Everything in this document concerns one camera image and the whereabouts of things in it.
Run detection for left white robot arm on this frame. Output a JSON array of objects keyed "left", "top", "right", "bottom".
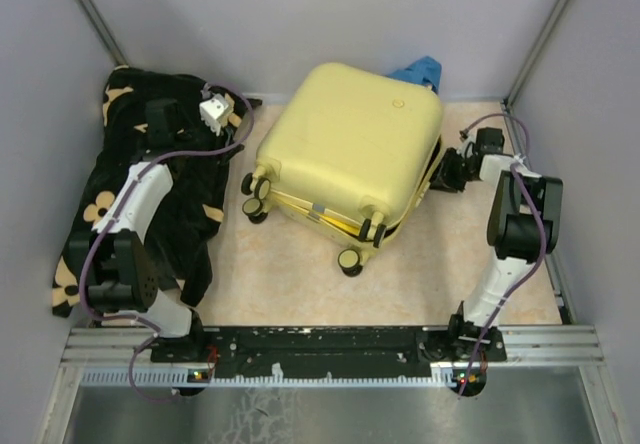
[{"left": 69, "top": 94, "right": 243, "bottom": 361}]

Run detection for yellow pants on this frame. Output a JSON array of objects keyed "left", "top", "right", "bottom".
[{"left": 320, "top": 214, "right": 369, "bottom": 240}]

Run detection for black floral fleece blanket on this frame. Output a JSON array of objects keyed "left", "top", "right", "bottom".
[{"left": 70, "top": 66, "right": 262, "bottom": 307}]

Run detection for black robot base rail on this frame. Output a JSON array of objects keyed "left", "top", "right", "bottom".
[{"left": 151, "top": 322, "right": 507, "bottom": 382}]

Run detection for white cable duct strip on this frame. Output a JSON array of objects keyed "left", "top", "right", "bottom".
[{"left": 79, "top": 366, "right": 466, "bottom": 388}]

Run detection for yellow suitcase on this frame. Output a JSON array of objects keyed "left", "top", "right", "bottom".
[{"left": 241, "top": 62, "right": 444, "bottom": 277}]

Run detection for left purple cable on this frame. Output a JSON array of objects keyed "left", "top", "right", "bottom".
[{"left": 78, "top": 81, "right": 256, "bottom": 403}]

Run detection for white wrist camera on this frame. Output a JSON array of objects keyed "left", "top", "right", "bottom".
[
  {"left": 199, "top": 94, "right": 233, "bottom": 136},
  {"left": 458, "top": 131, "right": 475, "bottom": 158}
]

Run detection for blue crumpled cloth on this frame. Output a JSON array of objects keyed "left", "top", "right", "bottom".
[{"left": 387, "top": 56, "right": 442, "bottom": 94}]

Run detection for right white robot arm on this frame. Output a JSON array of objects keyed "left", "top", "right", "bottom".
[{"left": 432, "top": 127, "right": 564, "bottom": 360}]

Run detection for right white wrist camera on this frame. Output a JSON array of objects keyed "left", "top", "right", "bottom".
[{"left": 458, "top": 131, "right": 475, "bottom": 158}]

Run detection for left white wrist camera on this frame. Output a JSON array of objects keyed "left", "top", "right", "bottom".
[{"left": 199, "top": 94, "right": 233, "bottom": 136}]

